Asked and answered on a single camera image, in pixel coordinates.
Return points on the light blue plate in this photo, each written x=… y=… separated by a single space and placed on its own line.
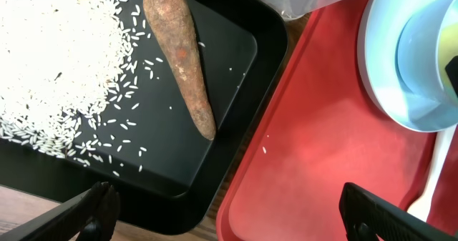
x=377 y=43

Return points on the white rice pile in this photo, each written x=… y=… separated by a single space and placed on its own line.
x=72 y=78

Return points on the red plastic tray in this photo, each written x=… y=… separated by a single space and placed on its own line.
x=320 y=131

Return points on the white plastic spoon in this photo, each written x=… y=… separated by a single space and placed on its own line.
x=420 y=208

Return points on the small light blue bowl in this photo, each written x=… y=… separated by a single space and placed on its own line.
x=417 y=53

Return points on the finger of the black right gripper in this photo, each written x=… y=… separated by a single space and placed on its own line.
x=451 y=70

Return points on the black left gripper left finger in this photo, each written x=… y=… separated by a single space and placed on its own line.
x=91 y=215

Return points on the black plastic bin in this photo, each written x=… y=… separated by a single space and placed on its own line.
x=147 y=146

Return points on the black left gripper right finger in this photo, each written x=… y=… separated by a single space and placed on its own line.
x=368 y=217

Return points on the yellow plastic cup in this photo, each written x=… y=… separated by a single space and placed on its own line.
x=447 y=46

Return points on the brown carrot piece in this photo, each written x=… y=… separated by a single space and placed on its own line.
x=174 y=29

